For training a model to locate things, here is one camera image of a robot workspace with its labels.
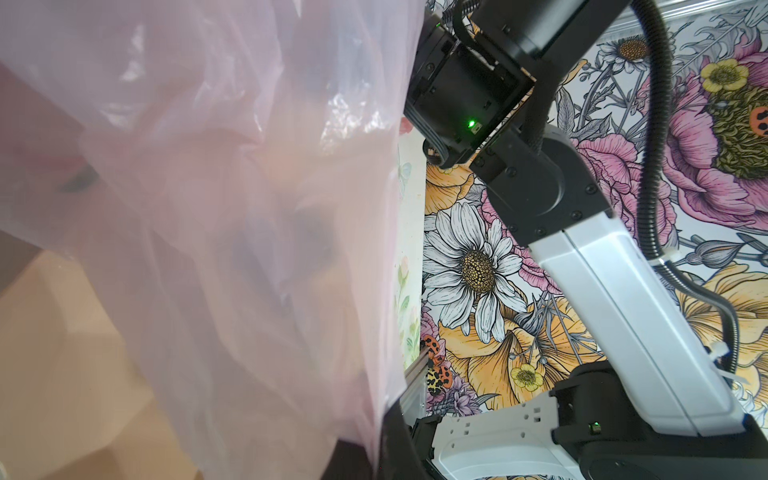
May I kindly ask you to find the pink flower-shaped bowl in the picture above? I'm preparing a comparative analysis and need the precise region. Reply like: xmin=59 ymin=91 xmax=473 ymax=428
xmin=1 ymin=235 xmax=200 ymax=479

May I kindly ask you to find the pink plastic bag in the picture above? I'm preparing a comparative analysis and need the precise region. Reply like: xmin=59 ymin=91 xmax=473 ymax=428
xmin=1 ymin=1 xmax=424 ymax=479

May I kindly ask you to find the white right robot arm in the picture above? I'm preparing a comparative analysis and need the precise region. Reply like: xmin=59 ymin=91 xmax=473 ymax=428
xmin=405 ymin=1 xmax=767 ymax=479

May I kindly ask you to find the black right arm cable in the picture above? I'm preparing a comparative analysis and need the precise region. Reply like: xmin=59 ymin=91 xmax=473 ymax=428
xmin=629 ymin=0 xmax=742 ymax=376

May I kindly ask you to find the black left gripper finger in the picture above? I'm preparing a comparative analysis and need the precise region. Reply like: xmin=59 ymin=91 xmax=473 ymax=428
xmin=321 ymin=403 xmax=428 ymax=480

